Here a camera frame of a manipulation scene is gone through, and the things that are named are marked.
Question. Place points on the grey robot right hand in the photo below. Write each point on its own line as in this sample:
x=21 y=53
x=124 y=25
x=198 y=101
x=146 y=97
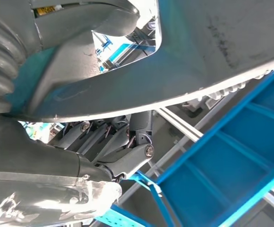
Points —
x=32 y=175

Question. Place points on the blue metal shelf rack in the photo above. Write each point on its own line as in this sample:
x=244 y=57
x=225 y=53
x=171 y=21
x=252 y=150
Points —
x=222 y=163

